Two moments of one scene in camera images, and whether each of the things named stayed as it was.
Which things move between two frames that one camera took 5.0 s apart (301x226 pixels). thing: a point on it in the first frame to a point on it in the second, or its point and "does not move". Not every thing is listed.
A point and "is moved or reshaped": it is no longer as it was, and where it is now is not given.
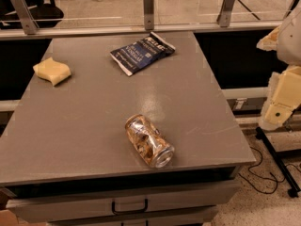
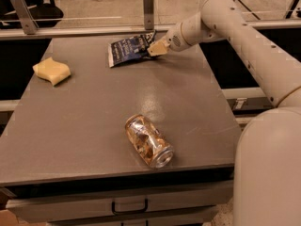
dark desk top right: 270,2 does not move
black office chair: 40,2 does not move
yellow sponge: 52,71 does not move
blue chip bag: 131,57 is moved or reshaped
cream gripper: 291,42 to 173,39
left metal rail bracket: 23,11 does not move
